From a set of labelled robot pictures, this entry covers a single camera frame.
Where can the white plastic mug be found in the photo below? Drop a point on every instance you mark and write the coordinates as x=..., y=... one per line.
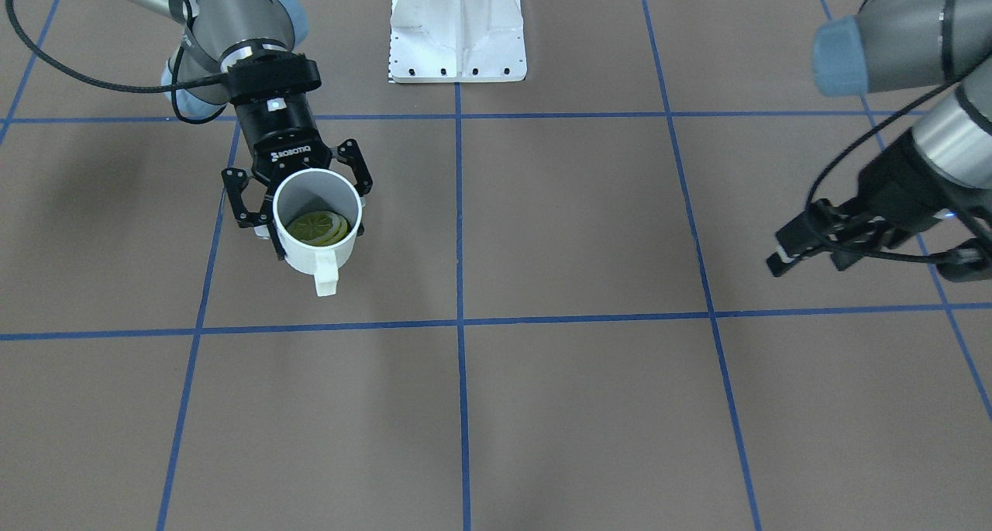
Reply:
x=317, y=189

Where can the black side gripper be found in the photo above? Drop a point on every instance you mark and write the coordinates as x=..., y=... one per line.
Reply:
x=899, y=176

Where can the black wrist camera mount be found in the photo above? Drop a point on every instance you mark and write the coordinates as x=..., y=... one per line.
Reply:
x=270, y=75

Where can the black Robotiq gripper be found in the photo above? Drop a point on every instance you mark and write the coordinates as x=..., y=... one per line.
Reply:
x=280, y=132

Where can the green lemon slice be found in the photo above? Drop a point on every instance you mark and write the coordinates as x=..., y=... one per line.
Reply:
x=319, y=228

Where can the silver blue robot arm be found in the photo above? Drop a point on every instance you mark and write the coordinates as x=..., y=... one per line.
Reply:
x=892, y=45

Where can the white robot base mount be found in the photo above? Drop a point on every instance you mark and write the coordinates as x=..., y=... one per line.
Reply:
x=457, y=41

